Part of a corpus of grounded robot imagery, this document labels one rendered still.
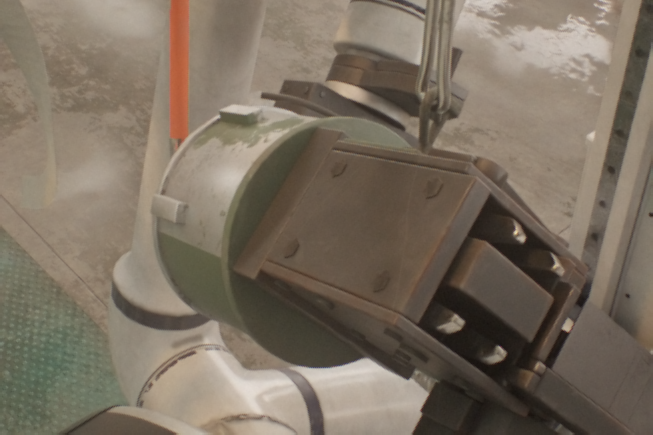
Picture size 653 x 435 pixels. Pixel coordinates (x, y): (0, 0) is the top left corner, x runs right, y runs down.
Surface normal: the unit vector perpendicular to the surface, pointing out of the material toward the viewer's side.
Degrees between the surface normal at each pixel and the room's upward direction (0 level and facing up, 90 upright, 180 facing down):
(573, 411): 65
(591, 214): 90
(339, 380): 29
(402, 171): 43
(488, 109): 0
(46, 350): 0
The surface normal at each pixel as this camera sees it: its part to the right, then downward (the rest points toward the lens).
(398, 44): 0.15, -0.06
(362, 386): 0.53, -0.66
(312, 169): -0.67, -0.52
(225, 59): 0.41, 0.54
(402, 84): -0.48, -0.28
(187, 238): -0.84, 0.04
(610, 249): -0.78, 0.40
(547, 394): 0.54, 0.14
